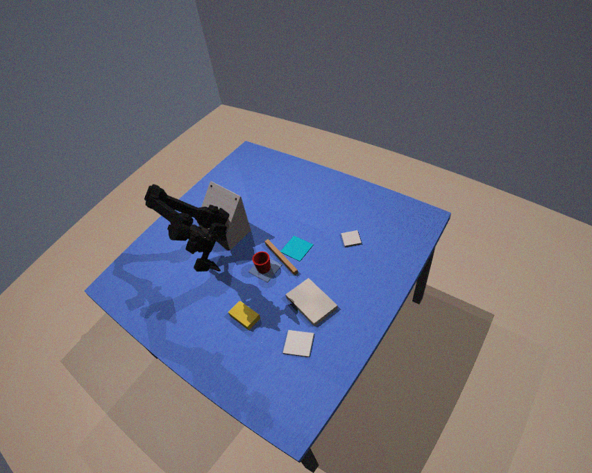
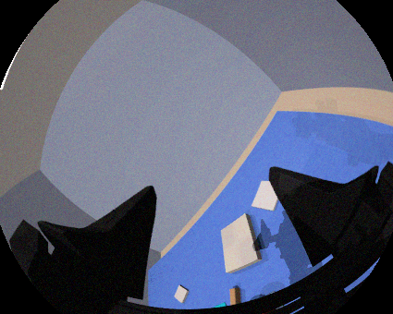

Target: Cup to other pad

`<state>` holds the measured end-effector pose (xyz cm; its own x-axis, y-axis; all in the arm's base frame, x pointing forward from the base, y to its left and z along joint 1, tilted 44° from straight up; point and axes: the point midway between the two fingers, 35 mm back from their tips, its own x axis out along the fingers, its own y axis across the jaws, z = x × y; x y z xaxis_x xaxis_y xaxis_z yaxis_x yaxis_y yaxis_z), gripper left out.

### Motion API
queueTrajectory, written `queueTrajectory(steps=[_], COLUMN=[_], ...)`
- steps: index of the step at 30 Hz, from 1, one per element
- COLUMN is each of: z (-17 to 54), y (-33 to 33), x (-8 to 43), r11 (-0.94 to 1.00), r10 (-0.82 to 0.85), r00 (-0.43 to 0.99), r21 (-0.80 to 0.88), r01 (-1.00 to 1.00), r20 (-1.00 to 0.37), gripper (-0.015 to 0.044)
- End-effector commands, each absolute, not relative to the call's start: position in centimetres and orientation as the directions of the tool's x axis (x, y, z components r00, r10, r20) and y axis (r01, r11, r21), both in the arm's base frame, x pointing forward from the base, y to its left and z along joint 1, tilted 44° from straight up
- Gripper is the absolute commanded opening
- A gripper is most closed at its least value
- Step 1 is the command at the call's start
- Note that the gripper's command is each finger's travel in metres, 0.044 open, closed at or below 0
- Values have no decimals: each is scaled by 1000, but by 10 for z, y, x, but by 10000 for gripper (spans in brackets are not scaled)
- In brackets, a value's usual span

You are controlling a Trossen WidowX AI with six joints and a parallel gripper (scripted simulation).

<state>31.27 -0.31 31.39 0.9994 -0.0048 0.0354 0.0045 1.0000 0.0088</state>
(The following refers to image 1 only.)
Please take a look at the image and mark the beige flat rectangular block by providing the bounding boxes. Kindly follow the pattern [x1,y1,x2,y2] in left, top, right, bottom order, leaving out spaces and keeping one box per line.
[285,278,338,326]

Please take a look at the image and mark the tan wooden bar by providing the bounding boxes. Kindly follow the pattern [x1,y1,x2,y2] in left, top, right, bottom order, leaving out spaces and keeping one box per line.
[265,239,298,275]

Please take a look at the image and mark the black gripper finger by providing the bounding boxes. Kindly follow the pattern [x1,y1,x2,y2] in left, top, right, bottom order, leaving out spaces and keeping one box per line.
[199,261,221,271]
[211,231,230,251]

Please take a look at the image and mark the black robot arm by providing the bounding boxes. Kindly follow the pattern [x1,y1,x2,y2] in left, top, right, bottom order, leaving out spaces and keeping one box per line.
[144,184,229,254]

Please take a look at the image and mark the yellow rectangular bar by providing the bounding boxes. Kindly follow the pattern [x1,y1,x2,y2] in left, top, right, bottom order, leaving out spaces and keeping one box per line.
[228,301,260,330]

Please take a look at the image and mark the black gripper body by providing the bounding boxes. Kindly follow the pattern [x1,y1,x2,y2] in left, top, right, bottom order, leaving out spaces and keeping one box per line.
[194,223,227,272]

